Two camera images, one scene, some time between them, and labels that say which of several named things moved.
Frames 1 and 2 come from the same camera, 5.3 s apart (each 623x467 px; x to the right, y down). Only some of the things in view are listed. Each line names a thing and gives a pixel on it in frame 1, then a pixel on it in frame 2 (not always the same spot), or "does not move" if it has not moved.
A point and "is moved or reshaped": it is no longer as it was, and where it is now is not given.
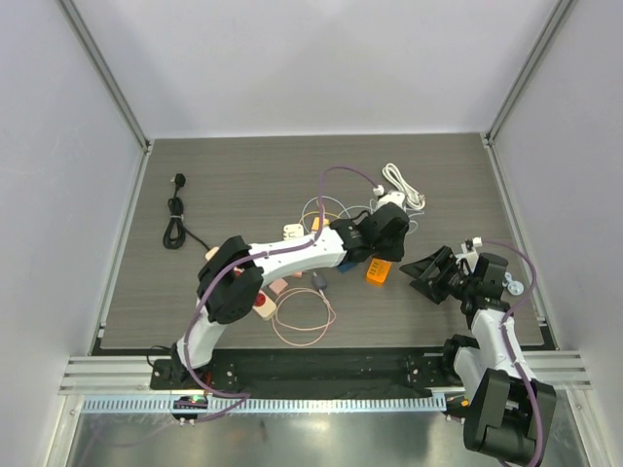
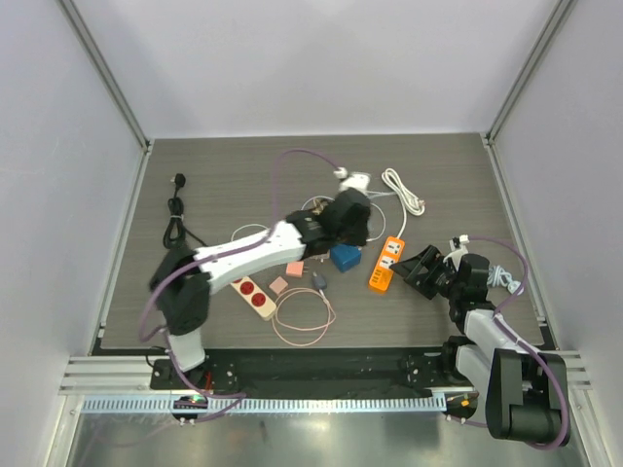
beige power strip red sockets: [263, 304] does not move
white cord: [413, 198] is moved or reshaped
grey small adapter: [319, 282] does not move
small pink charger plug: [278, 286] does not move
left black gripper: [396, 251] → [358, 238]
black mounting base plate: [314, 375] does not move
